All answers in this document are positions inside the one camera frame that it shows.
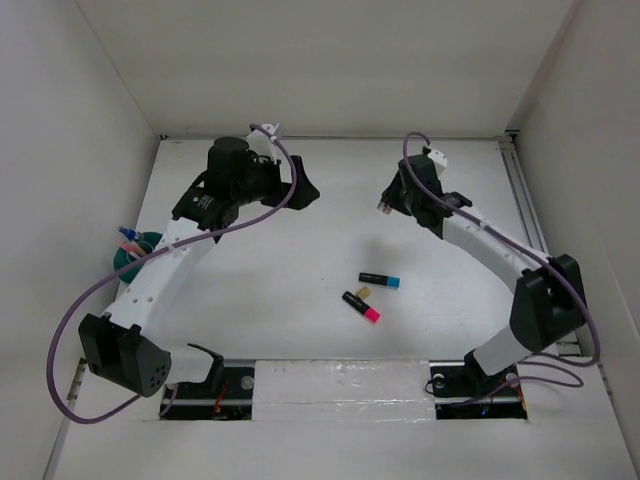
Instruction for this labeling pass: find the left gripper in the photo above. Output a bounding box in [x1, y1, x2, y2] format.
[232, 150, 318, 210]

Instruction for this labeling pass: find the black highlighter blue cap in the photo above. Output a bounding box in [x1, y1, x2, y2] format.
[358, 272, 400, 289]

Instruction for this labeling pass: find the black highlighter pink cap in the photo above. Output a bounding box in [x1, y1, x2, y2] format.
[342, 291, 380, 324]

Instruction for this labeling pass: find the clear bottle blue cap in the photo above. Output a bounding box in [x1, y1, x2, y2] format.
[118, 226, 142, 242]

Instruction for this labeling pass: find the pink slim highlighter pen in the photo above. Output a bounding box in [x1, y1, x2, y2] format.
[121, 244, 147, 260]

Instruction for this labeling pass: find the red slim highlighter pen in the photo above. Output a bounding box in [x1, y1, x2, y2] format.
[119, 242, 147, 259]

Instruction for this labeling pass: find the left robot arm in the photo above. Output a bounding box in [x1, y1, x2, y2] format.
[78, 131, 320, 398]

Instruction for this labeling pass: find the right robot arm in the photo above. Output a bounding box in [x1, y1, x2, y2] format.
[380, 153, 588, 394]

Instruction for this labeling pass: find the teal round organizer container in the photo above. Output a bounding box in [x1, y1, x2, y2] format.
[113, 231, 162, 271]

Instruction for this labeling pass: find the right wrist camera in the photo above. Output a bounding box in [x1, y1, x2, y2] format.
[422, 146, 448, 176]

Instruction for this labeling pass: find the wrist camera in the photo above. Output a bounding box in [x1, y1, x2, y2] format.
[422, 146, 448, 176]
[246, 123, 280, 153]

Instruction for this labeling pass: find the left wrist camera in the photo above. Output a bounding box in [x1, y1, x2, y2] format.
[246, 123, 280, 153]

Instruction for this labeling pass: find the aluminium rail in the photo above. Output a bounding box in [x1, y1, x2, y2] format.
[496, 130, 548, 253]

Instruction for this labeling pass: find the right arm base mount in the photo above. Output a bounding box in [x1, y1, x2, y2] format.
[424, 355, 528, 420]

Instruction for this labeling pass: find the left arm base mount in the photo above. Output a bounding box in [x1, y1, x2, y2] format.
[159, 344, 256, 421]

